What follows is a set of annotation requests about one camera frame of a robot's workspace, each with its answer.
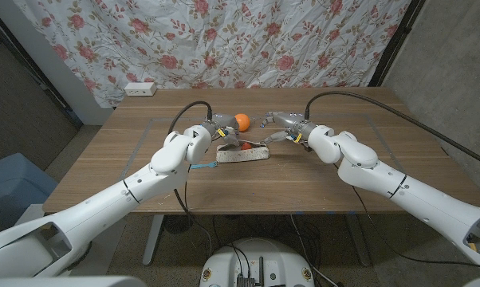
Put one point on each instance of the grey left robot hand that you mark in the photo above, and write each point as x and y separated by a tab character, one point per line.
224	121

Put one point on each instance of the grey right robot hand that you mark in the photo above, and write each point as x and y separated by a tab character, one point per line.
293	121

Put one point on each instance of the red textured ball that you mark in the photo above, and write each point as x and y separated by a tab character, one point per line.
246	146

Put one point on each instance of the beige dotted pen bag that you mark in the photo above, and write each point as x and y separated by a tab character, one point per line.
244	156

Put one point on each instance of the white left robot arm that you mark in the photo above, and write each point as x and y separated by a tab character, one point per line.
172	153

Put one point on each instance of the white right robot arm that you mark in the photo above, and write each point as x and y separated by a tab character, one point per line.
363	167

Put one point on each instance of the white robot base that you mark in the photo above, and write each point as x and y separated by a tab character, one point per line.
256	259

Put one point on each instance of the orange fruit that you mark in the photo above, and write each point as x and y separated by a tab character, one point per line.
244	121

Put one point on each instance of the floral backdrop cloth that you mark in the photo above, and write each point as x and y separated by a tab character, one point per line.
208	44

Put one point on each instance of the white power strip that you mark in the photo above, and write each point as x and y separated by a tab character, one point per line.
140	89

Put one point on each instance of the black backdrop stand pole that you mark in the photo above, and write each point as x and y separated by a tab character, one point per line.
395	42

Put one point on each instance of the white table leg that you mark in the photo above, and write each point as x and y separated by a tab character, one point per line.
152	243
359	243

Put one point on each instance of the blue plastic bin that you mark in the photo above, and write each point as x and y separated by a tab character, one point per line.
12	187

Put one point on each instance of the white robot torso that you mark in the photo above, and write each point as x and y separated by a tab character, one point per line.
64	282

